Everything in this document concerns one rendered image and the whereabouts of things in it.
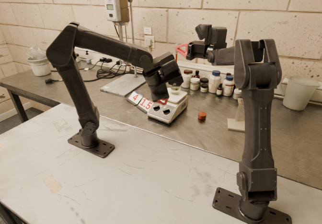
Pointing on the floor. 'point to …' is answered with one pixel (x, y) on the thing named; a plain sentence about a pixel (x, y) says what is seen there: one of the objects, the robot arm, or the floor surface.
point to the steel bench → (190, 120)
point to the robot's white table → (121, 178)
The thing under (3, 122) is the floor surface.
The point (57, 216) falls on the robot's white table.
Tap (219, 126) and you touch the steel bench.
